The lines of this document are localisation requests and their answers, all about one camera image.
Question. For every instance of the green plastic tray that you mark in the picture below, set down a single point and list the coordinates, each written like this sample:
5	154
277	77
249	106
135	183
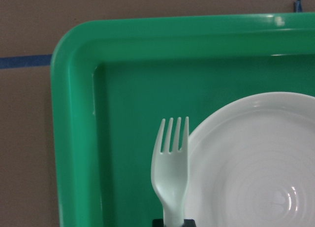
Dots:
114	80

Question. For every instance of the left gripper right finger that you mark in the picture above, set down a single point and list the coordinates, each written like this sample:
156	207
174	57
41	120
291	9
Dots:
189	223

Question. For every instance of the pale green plastic fork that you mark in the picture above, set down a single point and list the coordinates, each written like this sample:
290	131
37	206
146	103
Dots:
170	171

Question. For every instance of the white round plate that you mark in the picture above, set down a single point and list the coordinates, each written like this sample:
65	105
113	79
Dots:
252	164

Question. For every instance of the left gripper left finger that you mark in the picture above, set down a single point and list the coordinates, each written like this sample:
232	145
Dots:
157	223

